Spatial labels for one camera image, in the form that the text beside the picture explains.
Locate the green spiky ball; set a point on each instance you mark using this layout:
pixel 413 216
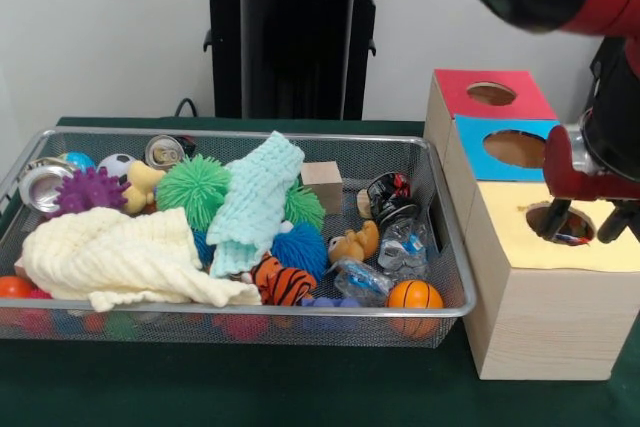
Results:
pixel 192 187

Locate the yellow duck toy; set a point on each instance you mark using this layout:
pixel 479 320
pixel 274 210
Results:
pixel 142 184

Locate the light blue waffle cloth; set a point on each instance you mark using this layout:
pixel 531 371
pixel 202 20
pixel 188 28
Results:
pixel 255 202

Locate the orange basketball toy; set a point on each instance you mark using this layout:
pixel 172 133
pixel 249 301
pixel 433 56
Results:
pixel 415 294

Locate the silver metal can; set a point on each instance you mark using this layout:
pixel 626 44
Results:
pixel 42 188

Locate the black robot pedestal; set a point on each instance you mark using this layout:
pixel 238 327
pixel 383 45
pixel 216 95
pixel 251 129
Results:
pixel 295 47

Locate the blue spiky ball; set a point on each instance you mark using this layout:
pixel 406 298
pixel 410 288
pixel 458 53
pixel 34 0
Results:
pixel 300 247

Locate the cream waffle cloth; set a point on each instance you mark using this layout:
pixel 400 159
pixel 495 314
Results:
pixel 125 257

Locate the wooden box with three holes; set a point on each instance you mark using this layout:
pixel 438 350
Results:
pixel 550 327

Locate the purple spiky ball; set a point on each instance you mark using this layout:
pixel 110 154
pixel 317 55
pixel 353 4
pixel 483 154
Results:
pixel 90 192

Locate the small wooden cube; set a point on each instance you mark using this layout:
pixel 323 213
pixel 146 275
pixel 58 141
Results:
pixel 324 184

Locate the orange striped tiger plush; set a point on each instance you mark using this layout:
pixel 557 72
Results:
pixel 287 282

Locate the dark green tablecloth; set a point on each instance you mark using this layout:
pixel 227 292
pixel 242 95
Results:
pixel 250 387

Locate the metal mesh bin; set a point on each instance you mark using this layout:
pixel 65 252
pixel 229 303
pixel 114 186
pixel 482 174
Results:
pixel 165 329

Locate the black crushed can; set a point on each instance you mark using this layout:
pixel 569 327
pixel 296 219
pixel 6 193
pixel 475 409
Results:
pixel 392 197

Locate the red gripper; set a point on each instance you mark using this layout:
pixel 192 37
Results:
pixel 565 177

